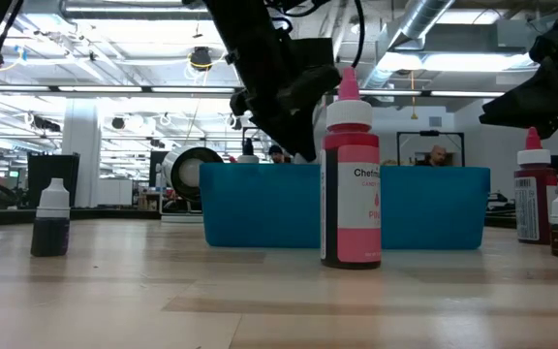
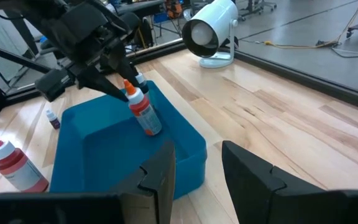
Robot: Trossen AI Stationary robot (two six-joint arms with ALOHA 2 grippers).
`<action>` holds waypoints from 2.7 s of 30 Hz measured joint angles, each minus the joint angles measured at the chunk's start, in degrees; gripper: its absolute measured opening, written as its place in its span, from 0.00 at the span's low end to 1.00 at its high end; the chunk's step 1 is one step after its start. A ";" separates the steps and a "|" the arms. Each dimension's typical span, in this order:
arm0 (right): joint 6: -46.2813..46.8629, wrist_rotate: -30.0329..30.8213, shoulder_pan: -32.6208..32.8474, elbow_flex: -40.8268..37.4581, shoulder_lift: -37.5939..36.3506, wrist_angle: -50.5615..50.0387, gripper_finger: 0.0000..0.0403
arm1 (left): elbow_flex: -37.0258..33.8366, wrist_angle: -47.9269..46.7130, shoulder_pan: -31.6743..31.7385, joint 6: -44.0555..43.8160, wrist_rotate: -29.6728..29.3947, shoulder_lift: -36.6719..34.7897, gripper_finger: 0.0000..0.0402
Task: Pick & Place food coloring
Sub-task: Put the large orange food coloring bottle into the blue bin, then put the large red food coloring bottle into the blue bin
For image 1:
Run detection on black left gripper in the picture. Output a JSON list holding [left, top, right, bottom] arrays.
[[229, 37, 343, 164]]

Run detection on red food coloring bottle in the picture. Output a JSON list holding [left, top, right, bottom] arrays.
[[513, 126, 558, 245]]

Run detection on pink food coloring bottle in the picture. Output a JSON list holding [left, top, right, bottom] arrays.
[[321, 66, 383, 270]]

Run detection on small purple dropper bottle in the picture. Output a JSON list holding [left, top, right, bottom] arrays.
[[30, 177, 72, 258]]

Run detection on blue plastic bin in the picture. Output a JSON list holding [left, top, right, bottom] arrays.
[[199, 162, 492, 251]]

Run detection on white cylindrical spotlight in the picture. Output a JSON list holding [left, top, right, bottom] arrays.
[[161, 144, 226, 204]]

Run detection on black ceiling dome lamp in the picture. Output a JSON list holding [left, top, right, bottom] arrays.
[[189, 46, 213, 73]]

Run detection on black partition panel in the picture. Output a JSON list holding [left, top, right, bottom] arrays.
[[27, 152, 81, 208]]

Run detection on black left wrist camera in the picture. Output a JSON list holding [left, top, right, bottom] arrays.
[[288, 37, 336, 69]]

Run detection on yellow hanging cord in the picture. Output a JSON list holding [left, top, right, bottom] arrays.
[[409, 70, 419, 121]]

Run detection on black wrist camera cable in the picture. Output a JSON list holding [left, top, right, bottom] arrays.
[[263, 0, 366, 69]]

